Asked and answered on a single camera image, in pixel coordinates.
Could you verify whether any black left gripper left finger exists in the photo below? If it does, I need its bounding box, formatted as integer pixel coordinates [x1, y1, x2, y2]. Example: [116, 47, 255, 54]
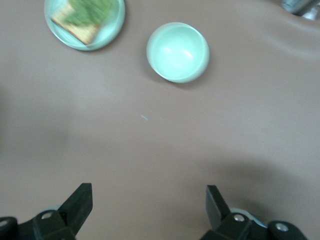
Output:
[0, 182, 94, 240]

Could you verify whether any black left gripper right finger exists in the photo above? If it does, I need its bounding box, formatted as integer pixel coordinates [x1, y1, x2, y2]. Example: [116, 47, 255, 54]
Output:
[199, 184, 308, 240]

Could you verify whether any pale green bowl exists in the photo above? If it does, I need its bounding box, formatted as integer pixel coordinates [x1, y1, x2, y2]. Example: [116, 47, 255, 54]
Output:
[146, 21, 210, 84]

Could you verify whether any pale green plate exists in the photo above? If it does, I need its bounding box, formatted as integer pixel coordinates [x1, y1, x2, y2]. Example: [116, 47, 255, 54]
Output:
[43, 0, 126, 52]

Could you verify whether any toast slice under lettuce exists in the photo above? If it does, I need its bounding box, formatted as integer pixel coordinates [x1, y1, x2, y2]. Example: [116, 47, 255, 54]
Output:
[50, 0, 101, 46]

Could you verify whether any green lettuce leaf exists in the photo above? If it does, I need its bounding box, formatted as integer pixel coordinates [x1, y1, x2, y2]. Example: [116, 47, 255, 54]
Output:
[65, 0, 120, 27]

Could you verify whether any metal table clamp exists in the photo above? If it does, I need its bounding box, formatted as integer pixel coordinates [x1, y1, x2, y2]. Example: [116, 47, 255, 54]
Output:
[279, 0, 320, 21]

